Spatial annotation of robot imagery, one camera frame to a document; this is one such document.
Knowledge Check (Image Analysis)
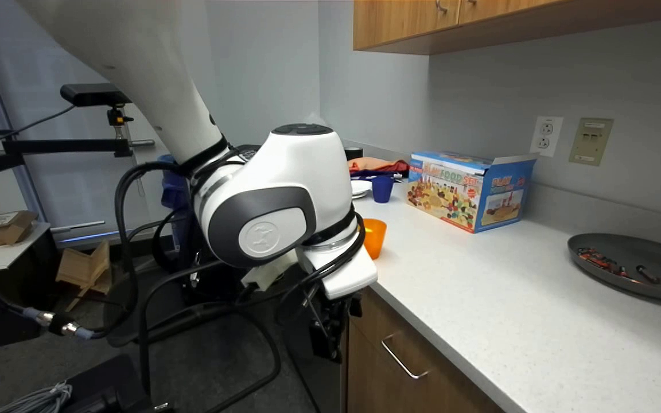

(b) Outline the open cardboard box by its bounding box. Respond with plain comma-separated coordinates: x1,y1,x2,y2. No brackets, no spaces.
52,239,115,299

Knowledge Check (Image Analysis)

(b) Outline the colourful toy food box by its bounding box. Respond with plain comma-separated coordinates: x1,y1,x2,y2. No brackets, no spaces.
405,149,539,237

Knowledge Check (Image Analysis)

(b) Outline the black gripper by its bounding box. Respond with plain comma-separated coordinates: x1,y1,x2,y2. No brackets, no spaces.
303,291,365,366

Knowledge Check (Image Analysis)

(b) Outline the orange plastic cup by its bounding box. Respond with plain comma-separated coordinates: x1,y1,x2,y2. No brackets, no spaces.
360,217,391,263

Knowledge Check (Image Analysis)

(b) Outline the black camera on stand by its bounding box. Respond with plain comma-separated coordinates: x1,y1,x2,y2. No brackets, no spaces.
58,80,132,110

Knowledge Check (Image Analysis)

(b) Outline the closed cardboard box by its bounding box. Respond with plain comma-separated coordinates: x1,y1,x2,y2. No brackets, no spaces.
0,210,39,250

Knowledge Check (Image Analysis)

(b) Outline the dark grey round plate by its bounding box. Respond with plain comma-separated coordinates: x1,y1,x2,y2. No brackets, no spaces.
564,233,661,311

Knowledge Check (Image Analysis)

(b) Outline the white wall outlet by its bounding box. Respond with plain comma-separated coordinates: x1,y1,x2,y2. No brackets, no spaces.
528,116,566,161

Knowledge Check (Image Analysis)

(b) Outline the wooden cabinet door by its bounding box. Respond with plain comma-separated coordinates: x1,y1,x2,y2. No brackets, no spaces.
345,335,454,413

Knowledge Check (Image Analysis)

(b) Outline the wooden wall cabinet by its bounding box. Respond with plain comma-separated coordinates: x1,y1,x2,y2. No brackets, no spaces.
350,0,661,58

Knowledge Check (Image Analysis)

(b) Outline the silver drawer handle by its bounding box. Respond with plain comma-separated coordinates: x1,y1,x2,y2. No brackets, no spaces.
379,332,431,383

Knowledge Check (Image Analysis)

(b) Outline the white side table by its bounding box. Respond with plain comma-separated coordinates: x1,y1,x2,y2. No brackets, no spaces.
0,221,55,276

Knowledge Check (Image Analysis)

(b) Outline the black hose with metal connector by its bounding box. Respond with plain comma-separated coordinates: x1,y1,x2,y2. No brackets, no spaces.
7,302,131,345

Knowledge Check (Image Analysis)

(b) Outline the blue plastic cup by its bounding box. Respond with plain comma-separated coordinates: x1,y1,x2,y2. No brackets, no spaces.
368,172,399,205

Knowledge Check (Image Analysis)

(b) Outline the red toy food strip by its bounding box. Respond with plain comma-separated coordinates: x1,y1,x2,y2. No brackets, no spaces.
575,247,623,278

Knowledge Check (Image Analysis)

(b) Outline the grey braided cable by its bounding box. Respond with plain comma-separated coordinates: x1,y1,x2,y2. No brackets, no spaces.
0,382,77,413

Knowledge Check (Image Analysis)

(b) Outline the wooden drawer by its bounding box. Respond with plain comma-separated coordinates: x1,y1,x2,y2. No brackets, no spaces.
347,288,504,413

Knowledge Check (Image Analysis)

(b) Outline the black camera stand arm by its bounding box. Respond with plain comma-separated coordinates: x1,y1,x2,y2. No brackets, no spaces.
0,102,159,186

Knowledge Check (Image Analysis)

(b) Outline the beige wall switch plate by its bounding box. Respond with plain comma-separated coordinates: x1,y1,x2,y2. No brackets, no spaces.
566,116,618,170

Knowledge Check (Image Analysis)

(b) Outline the blue plastic container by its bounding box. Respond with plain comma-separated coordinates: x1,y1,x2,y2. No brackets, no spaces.
159,154,194,248

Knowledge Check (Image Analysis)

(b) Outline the white plate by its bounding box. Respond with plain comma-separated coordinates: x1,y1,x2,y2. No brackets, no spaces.
349,179,377,202

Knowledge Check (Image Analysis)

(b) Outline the red orange toy item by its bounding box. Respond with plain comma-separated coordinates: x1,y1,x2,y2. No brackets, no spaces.
347,156,413,182

